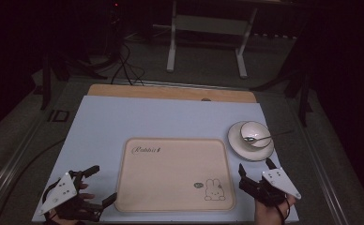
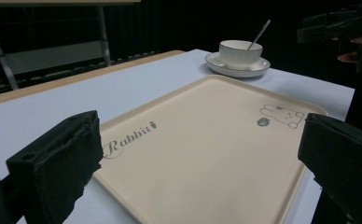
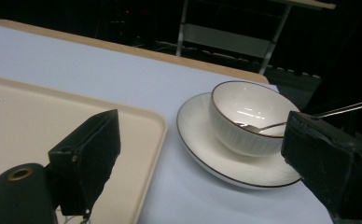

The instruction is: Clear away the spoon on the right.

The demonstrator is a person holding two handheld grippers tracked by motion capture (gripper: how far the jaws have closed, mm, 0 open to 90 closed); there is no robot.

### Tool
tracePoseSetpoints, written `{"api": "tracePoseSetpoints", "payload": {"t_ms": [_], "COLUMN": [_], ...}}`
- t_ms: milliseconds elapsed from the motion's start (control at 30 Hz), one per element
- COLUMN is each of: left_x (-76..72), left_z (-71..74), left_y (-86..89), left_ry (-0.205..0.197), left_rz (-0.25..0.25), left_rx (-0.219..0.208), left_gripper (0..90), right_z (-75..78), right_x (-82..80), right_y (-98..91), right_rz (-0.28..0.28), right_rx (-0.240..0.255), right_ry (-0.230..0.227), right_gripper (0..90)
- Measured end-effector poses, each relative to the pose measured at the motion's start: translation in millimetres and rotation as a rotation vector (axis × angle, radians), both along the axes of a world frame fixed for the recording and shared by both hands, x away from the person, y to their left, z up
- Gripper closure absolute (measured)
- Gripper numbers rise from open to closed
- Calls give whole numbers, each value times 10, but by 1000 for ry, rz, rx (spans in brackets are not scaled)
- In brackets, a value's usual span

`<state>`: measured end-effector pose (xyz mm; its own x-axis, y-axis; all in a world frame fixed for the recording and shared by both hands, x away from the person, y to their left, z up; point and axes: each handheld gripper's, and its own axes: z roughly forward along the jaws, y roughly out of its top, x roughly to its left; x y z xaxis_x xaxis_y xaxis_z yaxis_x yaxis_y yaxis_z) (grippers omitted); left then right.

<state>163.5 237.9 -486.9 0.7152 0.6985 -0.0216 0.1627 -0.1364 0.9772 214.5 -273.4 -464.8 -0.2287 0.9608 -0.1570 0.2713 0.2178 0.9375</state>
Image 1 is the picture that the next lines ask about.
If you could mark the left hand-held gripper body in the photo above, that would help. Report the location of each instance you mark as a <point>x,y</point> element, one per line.
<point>59,193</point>

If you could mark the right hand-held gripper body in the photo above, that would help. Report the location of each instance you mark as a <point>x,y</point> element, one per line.
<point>280,182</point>

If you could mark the person's right hand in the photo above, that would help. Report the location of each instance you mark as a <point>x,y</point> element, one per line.
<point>267,214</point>

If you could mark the white saucer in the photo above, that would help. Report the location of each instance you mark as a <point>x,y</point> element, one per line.
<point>252,153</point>

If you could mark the metal spoon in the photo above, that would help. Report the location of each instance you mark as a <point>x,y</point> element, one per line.
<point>264,138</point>

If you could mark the white bowl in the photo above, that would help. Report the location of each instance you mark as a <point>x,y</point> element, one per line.
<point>255,128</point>

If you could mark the black floor socket box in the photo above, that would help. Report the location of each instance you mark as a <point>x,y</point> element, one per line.
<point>58,116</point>

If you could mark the beige rabbit placemat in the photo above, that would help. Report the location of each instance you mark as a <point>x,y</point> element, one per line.
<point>170,175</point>

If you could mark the black stand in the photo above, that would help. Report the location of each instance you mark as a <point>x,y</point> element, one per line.
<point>46,84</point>
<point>303,100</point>

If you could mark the light blue table mat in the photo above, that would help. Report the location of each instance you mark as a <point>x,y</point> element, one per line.
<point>139,118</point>

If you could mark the wooden table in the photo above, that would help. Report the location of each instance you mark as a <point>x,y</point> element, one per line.
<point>170,92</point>

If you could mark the dark equipment tower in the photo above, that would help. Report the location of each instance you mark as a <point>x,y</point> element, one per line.
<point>116,28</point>

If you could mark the white metal stand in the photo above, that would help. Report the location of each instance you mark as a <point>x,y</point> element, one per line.
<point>172,47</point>

